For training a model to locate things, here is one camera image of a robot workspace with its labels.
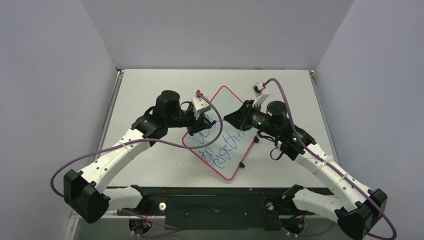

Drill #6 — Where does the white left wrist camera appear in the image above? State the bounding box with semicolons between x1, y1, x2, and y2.
191;89;212;120

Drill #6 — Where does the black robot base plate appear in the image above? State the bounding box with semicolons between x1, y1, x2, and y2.
112;185;332;232

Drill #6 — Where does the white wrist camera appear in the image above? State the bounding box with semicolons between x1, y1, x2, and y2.
191;89;212;120
252;82;270;108

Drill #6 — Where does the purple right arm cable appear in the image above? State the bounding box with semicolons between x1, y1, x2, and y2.
262;77;398;240

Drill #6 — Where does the pink framed whiteboard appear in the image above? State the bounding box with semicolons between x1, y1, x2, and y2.
181;86;256;181

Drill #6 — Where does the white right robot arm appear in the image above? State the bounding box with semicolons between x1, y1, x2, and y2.
223;100;388;240

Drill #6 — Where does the aluminium frame rail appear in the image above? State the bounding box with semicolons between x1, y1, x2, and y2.
67;194;332;220

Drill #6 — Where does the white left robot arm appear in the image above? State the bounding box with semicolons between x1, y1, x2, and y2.
62;90;215;224

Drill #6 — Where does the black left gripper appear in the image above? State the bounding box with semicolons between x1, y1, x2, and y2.
166;107;212;137

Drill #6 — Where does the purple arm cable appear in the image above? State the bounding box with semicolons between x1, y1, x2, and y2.
50;93;224;239
262;77;398;240

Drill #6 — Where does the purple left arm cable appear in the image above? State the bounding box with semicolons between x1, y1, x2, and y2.
50;93;224;239

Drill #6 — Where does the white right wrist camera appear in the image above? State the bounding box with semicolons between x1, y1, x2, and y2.
252;82;270;108

